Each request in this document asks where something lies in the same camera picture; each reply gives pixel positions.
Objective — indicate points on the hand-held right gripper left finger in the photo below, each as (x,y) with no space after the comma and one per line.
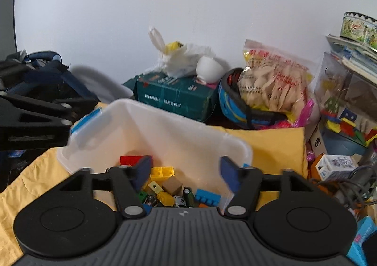
(143,170)

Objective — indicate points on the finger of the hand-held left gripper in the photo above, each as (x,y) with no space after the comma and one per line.
(35,130)
(44,104)

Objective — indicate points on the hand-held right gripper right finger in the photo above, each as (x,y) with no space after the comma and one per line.
(229,172)

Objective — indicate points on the long red toy brick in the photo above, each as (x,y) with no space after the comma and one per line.
(131,160)

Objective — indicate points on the translucent plastic storage box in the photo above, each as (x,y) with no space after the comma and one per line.
(176,136)

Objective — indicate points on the small yellow toy brick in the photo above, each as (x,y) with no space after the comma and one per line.
(154,187)

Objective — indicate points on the dark blue playpen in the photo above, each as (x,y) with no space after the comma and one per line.
(44,74)

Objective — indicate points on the wooden cube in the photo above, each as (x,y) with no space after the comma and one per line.
(172,185)

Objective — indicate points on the light blue toy brick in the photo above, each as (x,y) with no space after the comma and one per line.
(207,196)

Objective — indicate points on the orange-yellow toy brick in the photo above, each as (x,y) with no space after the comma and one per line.
(165,198)

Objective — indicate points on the black toy car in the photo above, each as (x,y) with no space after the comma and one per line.
(188,195)

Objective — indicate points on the yellow blanket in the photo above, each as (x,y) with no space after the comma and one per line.
(271,148)

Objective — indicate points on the grey plastic tub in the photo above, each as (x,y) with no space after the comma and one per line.
(97,81)

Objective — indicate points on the blue black helmet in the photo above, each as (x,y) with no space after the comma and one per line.
(235,106)

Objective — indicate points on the dark green carton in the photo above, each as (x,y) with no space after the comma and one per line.
(176,96)

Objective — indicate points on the dark cabinet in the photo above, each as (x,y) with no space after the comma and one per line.
(7,24)

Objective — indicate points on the pink plastic wrapper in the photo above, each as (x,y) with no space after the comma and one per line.
(303,115)

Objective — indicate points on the clear snack bag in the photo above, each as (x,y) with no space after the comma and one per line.
(274,80)

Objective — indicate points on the white bowl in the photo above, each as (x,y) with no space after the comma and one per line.
(209,69)

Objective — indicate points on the small white carton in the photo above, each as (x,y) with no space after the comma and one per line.
(335,165)

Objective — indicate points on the white plastic bag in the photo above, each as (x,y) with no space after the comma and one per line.
(179,56)

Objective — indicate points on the clear toy block box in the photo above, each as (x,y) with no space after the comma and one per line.
(344,98)

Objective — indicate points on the blue card box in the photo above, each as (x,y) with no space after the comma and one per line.
(360,242)

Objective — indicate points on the stack of books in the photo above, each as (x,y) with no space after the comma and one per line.
(353,52)

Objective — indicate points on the round printed tin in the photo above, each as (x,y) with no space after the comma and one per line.
(359,28)

